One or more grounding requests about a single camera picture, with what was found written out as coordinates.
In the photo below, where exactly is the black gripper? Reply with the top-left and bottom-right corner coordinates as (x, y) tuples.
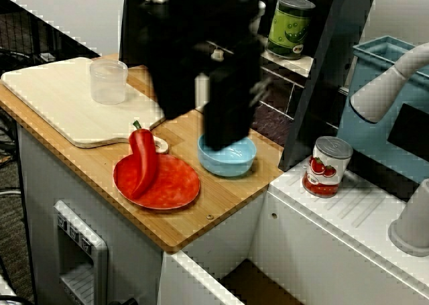
(202, 46), (272, 151)

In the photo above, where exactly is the red toy pepper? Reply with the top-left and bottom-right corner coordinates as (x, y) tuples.
(129, 119), (159, 200)

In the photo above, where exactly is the light blue bowl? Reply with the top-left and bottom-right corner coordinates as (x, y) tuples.
(196, 133), (257, 178)

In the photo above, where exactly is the red round plate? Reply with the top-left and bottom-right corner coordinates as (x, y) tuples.
(113, 153), (201, 211)

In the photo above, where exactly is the tomato can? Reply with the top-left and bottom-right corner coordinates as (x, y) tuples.
(302, 135), (354, 198)

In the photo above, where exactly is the dark shelf unit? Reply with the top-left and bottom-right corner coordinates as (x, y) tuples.
(119, 0), (381, 174)

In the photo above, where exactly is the green peas can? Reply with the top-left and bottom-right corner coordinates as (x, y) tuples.
(267, 0), (316, 60)

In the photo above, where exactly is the clear open plastic jar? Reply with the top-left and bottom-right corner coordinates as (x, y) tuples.
(88, 59), (129, 106)

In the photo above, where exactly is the white toy kitchen cabinet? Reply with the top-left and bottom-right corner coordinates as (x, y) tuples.
(16, 123), (429, 305)

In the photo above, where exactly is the blue plastic dish rack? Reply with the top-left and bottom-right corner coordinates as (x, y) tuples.
(336, 36), (429, 185)

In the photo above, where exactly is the grey toy faucet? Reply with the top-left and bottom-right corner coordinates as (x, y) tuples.
(349, 42), (429, 257)

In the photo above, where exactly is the light wooden cutting board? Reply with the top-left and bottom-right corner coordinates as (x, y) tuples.
(0, 56), (170, 155)

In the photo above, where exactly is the grey dispenser panel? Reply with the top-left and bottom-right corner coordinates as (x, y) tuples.
(53, 200), (109, 305)

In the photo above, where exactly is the black wire mesh fence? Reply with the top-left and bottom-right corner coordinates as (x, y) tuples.
(0, 3), (101, 66)

